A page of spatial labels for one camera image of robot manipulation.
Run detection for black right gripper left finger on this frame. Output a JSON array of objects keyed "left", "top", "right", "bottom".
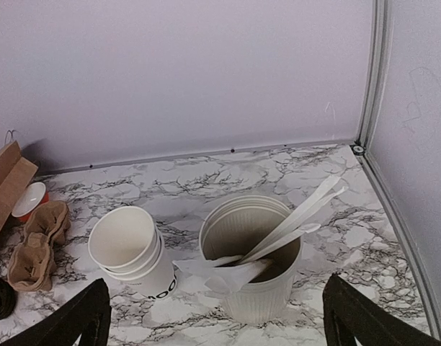
[{"left": 9, "top": 279, "right": 111, "bottom": 345}]

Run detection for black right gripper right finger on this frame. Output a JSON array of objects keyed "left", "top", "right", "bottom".
[{"left": 322, "top": 274, "right": 441, "bottom": 345}]

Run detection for brown pulp cup carrier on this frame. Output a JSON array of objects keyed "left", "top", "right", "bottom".
[{"left": 7, "top": 200, "right": 71, "bottom": 292}]

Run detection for stacked white paper cups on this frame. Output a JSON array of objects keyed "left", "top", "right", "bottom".
[{"left": 88, "top": 206, "right": 177, "bottom": 301}]

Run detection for black lid stack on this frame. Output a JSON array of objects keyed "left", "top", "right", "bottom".
[{"left": 0, "top": 278, "right": 17, "bottom": 320}]

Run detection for white ribbed cup holder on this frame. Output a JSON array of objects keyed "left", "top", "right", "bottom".
[{"left": 198, "top": 195, "right": 303, "bottom": 324}]

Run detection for red white paper cup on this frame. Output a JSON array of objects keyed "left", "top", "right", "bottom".
[{"left": 11, "top": 182, "right": 49, "bottom": 222}]

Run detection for brown paper bag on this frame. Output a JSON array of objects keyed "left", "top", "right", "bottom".
[{"left": 0, "top": 141, "right": 38, "bottom": 231}]

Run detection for aluminium right frame post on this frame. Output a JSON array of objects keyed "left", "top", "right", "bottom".
[{"left": 355, "top": 1, "right": 391, "bottom": 151}]

